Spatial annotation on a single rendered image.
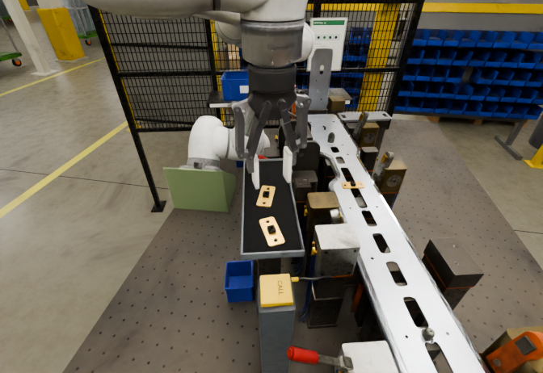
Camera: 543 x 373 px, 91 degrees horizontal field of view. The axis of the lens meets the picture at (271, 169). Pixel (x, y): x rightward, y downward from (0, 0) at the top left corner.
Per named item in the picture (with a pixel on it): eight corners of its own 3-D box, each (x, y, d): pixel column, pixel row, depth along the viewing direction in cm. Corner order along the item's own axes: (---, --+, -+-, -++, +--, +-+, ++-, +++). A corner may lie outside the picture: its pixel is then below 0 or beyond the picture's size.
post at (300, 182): (303, 263, 109) (311, 186, 86) (290, 264, 109) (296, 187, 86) (300, 253, 113) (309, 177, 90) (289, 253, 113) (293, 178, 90)
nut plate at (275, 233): (285, 242, 60) (285, 239, 60) (269, 247, 59) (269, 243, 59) (273, 217, 67) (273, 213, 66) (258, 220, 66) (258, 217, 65)
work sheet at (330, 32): (340, 70, 177) (348, 17, 159) (306, 71, 176) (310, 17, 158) (339, 69, 179) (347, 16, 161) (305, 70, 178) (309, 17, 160)
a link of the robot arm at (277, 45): (315, 22, 35) (311, 68, 39) (291, 14, 42) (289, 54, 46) (248, 24, 33) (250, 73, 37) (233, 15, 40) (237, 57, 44)
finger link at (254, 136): (273, 104, 43) (265, 102, 42) (254, 162, 48) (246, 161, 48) (267, 95, 46) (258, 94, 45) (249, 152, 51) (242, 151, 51)
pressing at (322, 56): (326, 109, 162) (334, 48, 142) (307, 109, 161) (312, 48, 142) (326, 108, 162) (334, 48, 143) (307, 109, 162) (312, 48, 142)
